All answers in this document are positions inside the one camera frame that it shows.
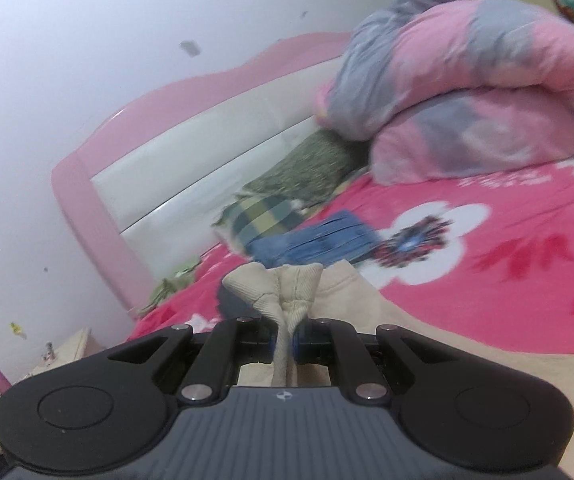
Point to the blue jeans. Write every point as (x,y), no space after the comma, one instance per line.
(317,240)

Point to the olive green pillow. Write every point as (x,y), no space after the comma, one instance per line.
(312,165)

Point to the cream nightstand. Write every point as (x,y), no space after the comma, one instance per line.
(67,355)

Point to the pink and white headboard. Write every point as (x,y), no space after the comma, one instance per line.
(167,175)

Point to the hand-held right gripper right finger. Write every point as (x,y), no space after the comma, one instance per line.
(307,347)

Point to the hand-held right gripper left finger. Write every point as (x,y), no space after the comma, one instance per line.
(259,345)

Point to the green plaid pillow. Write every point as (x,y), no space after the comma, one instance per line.
(262,220)

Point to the beige pants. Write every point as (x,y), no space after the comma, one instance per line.
(297,280)

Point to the yellow wall sticker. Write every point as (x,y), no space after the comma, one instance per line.
(18,329)

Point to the green leafy cloth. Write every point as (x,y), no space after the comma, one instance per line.
(172,285)

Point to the pink and grey duvet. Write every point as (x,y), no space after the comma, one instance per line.
(467,85)

